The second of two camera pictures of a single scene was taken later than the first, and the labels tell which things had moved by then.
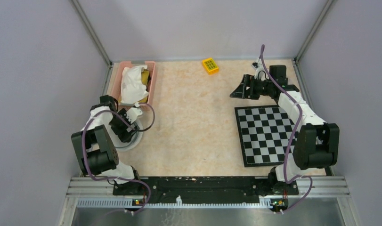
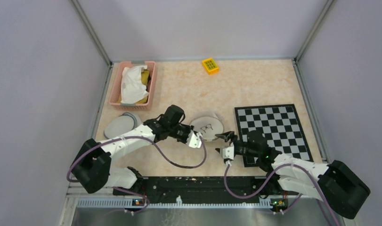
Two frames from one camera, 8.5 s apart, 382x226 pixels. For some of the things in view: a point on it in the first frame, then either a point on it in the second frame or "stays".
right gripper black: x=242 y=92 to x=228 y=135
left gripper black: x=123 y=134 to x=189 y=128
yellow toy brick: x=210 y=66 stays
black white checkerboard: x=265 y=133 stays
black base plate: x=196 y=188 stays
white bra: x=133 y=90 stays
